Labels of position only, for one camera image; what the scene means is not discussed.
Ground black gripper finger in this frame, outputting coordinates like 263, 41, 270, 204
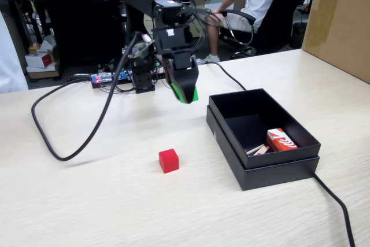
172, 66, 199, 105
164, 57, 186, 104

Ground black gripper motor block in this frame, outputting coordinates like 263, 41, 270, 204
151, 25, 198, 71

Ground red wooden cube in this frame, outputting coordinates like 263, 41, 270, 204
158, 148, 180, 174

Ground robot controller board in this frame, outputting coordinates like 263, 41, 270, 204
90, 70, 134, 90

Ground tall black chair back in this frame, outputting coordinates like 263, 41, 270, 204
36, 0, 127, 68

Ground orange white matchbox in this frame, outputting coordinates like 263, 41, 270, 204
266, 128, 298, 152

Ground black mesh office chair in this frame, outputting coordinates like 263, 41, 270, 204
216, 0, 315, 58

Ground black cardboard box tray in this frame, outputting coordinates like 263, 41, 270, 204
208, 87, 322, 169

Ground black waste bin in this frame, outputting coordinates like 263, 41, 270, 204
290, 22, 309, 50

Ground black open box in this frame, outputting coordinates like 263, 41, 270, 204
206, 105, 320, 191

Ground white red cardboard box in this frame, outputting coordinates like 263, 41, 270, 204
24, 51, 60, 73

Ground large brown cardboard box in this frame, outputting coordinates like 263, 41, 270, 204
301, 0, 370, 83

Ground standing person white clothes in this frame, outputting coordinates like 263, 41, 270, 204
0, 0, 31, 94

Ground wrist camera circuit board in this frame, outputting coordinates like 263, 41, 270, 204
127, 33, 156, 60

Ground thick black camera cable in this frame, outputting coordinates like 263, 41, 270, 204
31, 31, 143, 162

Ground long black table cable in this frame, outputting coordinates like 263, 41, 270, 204
199, 61, 356, 247

